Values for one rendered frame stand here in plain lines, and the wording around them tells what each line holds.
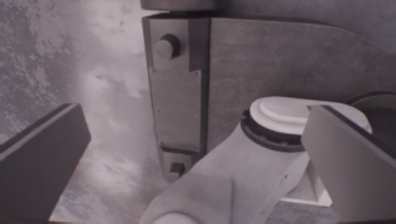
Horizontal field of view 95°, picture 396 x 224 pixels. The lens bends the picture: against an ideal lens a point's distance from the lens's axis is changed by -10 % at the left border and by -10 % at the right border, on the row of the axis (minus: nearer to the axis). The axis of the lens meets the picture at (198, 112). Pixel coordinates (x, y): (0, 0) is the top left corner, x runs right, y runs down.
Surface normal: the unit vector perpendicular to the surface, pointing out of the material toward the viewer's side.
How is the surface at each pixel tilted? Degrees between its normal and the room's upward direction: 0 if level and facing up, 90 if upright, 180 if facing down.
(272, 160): 90
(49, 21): 0
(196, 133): 0
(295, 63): 0
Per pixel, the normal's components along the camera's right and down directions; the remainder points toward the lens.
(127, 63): -0.20, 0.51
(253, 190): 0.00, -0.86
